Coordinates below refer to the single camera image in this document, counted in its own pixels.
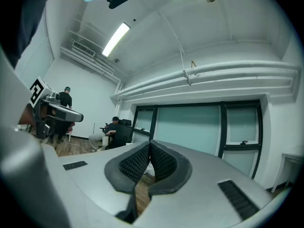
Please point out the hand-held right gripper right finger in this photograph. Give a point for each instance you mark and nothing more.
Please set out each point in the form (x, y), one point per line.
(202, 198)

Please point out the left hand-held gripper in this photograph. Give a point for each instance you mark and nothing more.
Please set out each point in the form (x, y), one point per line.
(38, 91)

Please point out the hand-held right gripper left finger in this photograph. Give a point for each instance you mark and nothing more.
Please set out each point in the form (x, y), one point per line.
(90, 174)

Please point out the person's left forearm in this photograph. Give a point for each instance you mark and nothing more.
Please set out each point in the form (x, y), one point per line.
(25, 115)

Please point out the black office chair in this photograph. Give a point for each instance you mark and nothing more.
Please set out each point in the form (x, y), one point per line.
(123, 132)

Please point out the white air vent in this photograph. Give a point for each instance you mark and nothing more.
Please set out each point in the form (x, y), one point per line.
(83, 48)

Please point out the long ceiling light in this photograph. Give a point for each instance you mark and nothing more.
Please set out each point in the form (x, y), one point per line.
(116, 39)

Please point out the white side table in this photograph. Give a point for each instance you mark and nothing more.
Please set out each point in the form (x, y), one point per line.
(293, 157)

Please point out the person's dark shirt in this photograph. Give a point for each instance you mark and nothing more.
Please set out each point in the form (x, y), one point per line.
(19, 20)

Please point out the thick white ceiling pipe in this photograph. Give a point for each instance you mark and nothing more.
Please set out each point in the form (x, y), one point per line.
(237, 66)

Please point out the black window frame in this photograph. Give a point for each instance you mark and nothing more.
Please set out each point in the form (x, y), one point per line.
(223, 127)

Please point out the black head-mounted camera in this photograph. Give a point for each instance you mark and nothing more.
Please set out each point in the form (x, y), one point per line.
(117, 0)

